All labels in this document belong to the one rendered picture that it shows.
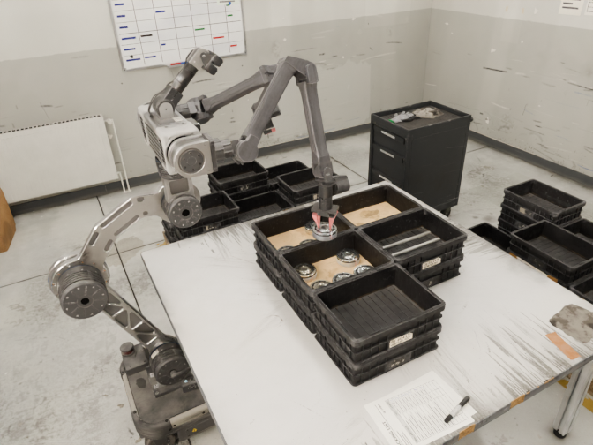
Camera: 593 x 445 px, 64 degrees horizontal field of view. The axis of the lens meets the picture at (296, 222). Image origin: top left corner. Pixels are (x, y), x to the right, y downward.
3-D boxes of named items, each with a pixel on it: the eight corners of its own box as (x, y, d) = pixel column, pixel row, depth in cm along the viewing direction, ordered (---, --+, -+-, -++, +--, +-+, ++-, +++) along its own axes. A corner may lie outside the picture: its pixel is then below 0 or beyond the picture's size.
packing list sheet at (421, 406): (402, 463, 144) (403, 462, 144) (359, 407, 162) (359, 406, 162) (482, 417, 157) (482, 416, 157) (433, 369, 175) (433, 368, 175)
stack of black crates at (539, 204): (569, 260, 321) (588, 201, 298) (538, 274, 309) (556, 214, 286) (520, 233, 352) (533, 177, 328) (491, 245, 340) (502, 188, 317)
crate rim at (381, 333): (355, 349, 157) (355, 343, 156) (311, 297, 180) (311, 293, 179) (446, 309, 172) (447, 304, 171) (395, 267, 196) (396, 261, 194)
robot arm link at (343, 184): (312, 167, 190) (323, 168, 182) (337, 161, 194) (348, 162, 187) (317, 196, 193) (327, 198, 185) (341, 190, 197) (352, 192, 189)
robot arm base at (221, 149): (206, 164, 172) (201, 132, 166) (227, 159, 175) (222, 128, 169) (213, 172, 165) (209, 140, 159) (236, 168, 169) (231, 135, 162)
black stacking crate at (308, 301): (311, 316, 186) (311, 293, 180) (279, 276, 208) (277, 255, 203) (394, 284, 201) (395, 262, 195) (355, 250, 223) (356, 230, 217)
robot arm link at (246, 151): (280, 49, 177) (291, 44, 168) (308, 71, 183) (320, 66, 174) (224, 154, 174) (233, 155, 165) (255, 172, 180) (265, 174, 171)
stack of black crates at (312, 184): (296, 246, 347) (295, 192, 324) (279, 228, 370) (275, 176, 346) (342, 231, 362) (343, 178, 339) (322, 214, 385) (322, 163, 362)
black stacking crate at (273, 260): (278, 275, 209) (277, 254, 203) (252, 244, 232) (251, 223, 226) (354, 250, 224) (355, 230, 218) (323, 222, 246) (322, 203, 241)
